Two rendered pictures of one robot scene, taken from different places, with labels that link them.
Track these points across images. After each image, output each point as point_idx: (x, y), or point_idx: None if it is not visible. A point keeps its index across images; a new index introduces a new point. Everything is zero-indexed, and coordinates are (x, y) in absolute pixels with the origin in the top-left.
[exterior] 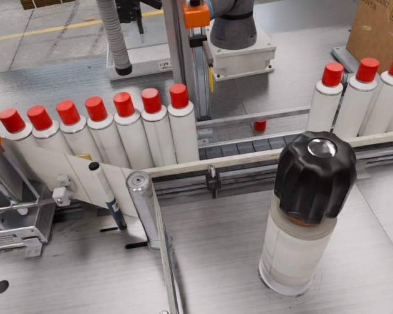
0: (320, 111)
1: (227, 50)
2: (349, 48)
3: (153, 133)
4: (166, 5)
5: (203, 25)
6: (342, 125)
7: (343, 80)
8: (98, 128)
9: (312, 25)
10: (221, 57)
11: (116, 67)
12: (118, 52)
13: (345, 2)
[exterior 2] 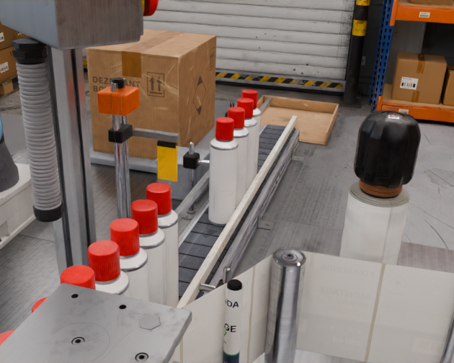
0: (230, 171)
1: None
2: (99, 148)
3: (161, 264)
4: (70, 101)
5: (135, 107)
6: (236, 183)
7: (192, 149)
8: (125, 286)
9: (11, 148)
10: (1, 204)
11: (47, 209)
12: (57, 178)
13: (9, 118)
